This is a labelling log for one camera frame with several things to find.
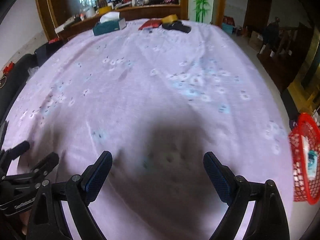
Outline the person's left hand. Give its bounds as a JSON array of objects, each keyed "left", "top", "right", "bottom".
[{"left": 20, "top": 210, "right": 31, "bottom": 236}]

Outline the black leather sofa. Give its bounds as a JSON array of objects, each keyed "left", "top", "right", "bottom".
[{"left": 0, "top": 40, "right": 64, "bottom": 121}]

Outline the red plastic mesh basket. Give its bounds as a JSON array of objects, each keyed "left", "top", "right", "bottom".
[{"left": 289, "top": 113, "right": 319, "bottom": 205}]

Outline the teal tissue pack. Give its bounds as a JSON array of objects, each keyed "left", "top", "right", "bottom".
[{"left": 306, "top": 150, "right": 318, "bottom": 180}]

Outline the lilac floral tablecloth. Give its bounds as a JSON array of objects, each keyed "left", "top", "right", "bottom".
[{"left": 4, "top": 20, "right": 293, "bottom": 239}]

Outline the wooden sideboard counter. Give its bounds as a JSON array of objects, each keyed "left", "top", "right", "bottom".
[{"left": 57, "top": 4, "right": 189, "bottom": 40}]

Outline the cardboard box on floor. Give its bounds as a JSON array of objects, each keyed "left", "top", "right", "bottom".
[{"left": 248, "top": 31, "right": 263, "bottom": 52}]

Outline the dark teal tissue box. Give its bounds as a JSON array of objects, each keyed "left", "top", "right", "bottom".
[{"left": 92, "top": 11, "right": 126, "bottom": 36}]

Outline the black cloth item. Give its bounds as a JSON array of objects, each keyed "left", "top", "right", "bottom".
[{"left": 162, "top": 21, "right": 191, "bottom": 34}]

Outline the red booklet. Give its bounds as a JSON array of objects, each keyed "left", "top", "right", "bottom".
[{"left": 138, "top": 20, "right": 162, "bottom": 30}]

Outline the yellow tape roll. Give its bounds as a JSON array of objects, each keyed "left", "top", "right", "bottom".
[{"left": 161, "top": 14, "right": 178, "bottom": 24}]

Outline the bamboo painted panel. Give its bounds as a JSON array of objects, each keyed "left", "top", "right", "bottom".
[{"left": 188, "top": 0, "right": 214, "bottom": 24}]

